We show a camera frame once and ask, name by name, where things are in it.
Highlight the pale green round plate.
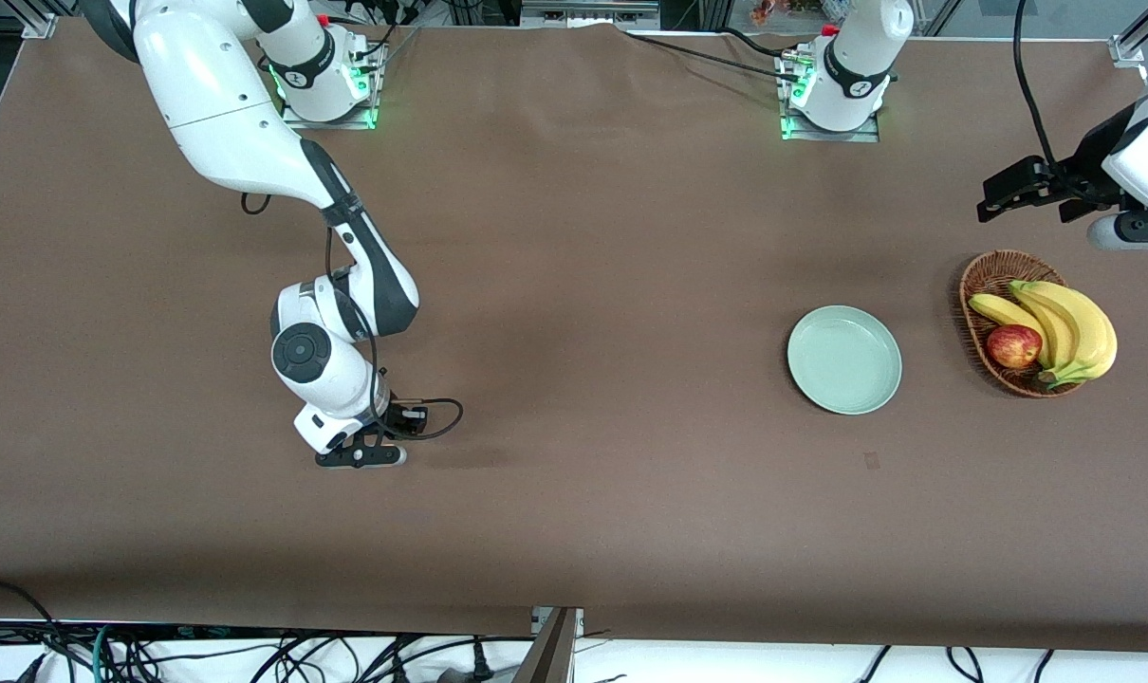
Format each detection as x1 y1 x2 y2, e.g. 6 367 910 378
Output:
787 305 903 416

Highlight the brown wicker basket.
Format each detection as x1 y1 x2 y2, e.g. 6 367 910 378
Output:
958 249 1106 399

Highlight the yellow banana bunch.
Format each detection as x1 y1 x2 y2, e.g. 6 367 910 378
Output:
969 279 1119 390

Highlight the red apple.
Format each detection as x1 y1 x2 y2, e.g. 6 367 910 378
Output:
986 323 1044 370

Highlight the brown table cover sheet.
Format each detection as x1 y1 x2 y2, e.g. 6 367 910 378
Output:
0 19 1148 654

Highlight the grey device box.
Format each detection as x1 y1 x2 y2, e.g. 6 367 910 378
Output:
520 0 662 29

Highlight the aluminium frame profile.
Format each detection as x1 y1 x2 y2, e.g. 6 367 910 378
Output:
1110 0 1148 67
0 0 58 39

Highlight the black cable with plug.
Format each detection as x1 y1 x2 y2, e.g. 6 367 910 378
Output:
441 637 495 683

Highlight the aluminium frame post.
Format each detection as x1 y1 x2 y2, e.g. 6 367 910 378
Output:
512 607 584 683

